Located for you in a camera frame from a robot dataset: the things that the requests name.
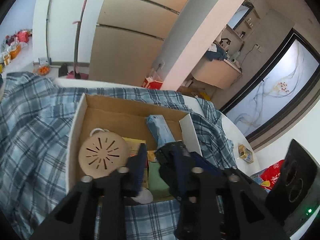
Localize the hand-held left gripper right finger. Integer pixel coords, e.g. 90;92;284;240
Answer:
172;142;290;240

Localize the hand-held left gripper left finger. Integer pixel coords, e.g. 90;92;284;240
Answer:
30;142;150;240

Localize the green disc sleeve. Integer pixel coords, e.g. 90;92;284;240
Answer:
149;162;173;198

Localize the small black box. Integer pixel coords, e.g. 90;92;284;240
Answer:
154;142;184;195

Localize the red cigarette pack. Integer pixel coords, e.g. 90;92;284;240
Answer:
122;137;147;158

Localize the round tan slotted disc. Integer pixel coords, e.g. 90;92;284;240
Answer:
79;131;130;179

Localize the light blue tissue pack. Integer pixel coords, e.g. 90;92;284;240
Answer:
146;114;175;147

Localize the white charging cable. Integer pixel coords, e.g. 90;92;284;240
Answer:
89;128;111;137

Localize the cardboard box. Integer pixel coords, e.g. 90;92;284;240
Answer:
65;92;203;205

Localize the red iced tea bottle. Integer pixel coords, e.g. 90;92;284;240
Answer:
260;159;285;183

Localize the colourful snack packet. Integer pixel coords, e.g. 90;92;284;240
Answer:
250;170;277;193

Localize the red white carton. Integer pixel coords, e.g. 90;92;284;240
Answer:
143;76;163;90

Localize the beige vanity cabinet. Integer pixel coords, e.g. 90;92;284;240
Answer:
191;60;243;90

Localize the black-framed glass door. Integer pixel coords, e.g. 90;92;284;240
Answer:
220;29;320;143

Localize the blue plaid cloth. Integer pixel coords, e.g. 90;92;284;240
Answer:
0;72;238;240

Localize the blue clothes pile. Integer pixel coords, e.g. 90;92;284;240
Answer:
206;44;227;62

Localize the gold refrigerator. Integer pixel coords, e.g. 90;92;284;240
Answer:
89;0;202;88

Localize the brown broom stick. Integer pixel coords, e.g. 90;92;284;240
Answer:
72;0;88;79

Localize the bathroom mirror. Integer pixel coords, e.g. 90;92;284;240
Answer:
227;5;250;30

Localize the beige wall shelf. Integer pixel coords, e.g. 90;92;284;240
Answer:
241;7;260;39

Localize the grey mop handle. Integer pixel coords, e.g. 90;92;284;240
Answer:
46;0;58;65

